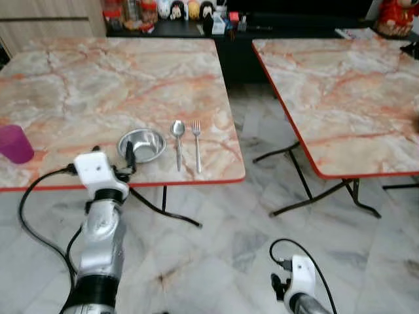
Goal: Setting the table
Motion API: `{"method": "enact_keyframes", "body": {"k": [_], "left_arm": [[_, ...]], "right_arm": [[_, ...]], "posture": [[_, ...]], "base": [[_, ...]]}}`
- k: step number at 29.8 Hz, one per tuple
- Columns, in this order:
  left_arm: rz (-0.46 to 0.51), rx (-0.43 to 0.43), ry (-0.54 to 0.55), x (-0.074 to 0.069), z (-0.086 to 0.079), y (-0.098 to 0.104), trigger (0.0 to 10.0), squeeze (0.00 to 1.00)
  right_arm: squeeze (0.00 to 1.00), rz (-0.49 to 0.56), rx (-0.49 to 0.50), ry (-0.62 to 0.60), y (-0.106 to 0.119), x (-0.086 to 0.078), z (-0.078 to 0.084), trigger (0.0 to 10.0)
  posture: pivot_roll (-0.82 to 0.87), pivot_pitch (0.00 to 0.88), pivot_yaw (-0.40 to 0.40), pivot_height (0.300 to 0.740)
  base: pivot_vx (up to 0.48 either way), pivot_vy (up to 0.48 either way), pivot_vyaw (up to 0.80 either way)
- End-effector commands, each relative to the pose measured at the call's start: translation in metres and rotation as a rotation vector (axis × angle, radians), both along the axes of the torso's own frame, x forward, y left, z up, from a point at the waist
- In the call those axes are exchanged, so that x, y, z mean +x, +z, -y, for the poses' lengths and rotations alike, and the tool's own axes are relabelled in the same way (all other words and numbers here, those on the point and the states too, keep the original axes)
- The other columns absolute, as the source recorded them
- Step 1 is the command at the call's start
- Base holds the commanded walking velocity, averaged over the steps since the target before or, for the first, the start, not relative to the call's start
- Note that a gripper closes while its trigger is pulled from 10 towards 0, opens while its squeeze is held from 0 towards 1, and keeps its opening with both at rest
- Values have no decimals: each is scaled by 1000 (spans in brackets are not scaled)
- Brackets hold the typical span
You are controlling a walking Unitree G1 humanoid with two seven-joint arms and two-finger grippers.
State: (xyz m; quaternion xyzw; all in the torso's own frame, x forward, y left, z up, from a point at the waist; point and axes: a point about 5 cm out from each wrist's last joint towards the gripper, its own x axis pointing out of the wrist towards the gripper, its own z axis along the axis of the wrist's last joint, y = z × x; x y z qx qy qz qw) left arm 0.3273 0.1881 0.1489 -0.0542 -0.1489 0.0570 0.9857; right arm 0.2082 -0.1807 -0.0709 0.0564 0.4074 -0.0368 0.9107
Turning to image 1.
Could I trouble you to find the stainless steel bowl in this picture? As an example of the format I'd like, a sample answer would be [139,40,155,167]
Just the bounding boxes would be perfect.
[117,128,167,164]

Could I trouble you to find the steel spoon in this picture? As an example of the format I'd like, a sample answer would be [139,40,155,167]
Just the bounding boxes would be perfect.
[171,120,186,172]

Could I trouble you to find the marble top folding table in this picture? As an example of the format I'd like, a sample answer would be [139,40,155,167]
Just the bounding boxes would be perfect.
[0,37,247,228]
[252,38,419,218]

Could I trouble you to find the steel fork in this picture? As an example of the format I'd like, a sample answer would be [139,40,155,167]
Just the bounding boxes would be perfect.
[192,120,203,174]

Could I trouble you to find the purple plastic cup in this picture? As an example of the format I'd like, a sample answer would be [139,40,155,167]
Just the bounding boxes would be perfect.
[0,125,35,164]

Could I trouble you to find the small black object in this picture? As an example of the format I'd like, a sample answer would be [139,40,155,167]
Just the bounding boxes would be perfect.
[399,41,419,60]

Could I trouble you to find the light wooden cabinet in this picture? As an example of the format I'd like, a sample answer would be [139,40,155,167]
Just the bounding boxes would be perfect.
[0,0,107,58]

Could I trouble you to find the white black doll figure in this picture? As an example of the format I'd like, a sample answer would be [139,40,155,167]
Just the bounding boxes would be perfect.
[157,0,173,20]

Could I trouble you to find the black hair doll figure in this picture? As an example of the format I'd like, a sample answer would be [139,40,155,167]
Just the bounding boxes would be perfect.
[172,0,188,21]
[200,0,216,20]

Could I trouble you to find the red figurine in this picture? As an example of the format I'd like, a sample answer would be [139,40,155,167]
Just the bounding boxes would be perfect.
[374,0,419,37]

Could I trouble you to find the yellow doll figure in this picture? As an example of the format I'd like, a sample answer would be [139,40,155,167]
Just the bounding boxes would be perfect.
[187,0,201,20]

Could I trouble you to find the white blue box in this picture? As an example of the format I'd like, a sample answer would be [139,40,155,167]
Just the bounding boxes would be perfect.
[212,13,230,34]

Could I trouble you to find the printed paper sheet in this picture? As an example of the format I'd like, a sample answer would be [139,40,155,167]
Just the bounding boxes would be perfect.
[335,27,375,41]

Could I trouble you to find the black television screen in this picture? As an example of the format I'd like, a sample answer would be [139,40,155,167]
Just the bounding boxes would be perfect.
[226,0,382,18]

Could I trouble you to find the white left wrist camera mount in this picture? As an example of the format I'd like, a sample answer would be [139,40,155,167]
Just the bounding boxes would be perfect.
[73,152,119,198]

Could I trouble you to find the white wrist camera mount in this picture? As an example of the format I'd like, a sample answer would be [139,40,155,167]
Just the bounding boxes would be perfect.
[73,152,119,198]
[288,255,318,302]

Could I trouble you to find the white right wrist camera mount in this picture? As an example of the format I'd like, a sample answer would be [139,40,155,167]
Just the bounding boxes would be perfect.
[288,255,318,302]

